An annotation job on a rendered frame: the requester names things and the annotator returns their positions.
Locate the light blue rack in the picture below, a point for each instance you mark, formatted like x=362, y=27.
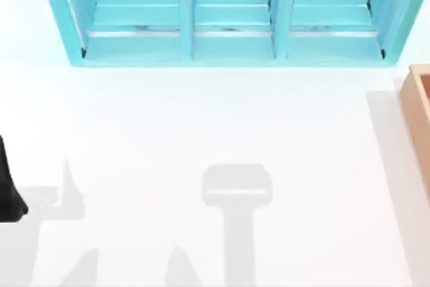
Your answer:
x=231, y=14

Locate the salmon-coloured shallow box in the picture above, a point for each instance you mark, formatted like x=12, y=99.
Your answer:
x=416, y=112

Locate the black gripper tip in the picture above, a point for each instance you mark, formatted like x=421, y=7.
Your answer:
x=8, y=196

